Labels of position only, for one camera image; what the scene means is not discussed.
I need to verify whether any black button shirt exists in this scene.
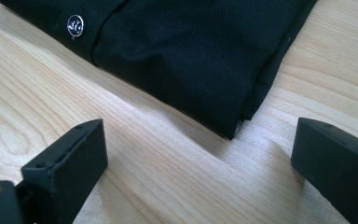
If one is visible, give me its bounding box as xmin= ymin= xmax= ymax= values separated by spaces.
xmin=0 ymin=0 xmax=320 ymax=140

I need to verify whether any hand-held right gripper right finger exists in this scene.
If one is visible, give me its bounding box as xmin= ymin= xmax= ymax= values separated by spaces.
xmin=290 ymin=117 xmax=358 ymax=224

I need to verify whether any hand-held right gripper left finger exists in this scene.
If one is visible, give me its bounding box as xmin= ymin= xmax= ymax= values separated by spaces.
xmin=15 ymin=118 xmax=109 ymax=224

